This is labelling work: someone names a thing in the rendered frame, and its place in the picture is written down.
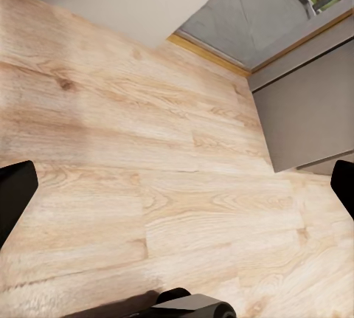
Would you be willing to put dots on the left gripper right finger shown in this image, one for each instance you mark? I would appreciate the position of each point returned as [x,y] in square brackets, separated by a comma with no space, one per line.
[342,182]

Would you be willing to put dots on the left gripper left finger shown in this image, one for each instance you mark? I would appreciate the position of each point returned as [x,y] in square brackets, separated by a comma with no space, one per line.
[18,184]

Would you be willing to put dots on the fixed window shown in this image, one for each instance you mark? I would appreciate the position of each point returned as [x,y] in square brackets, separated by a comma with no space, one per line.
[245,36]

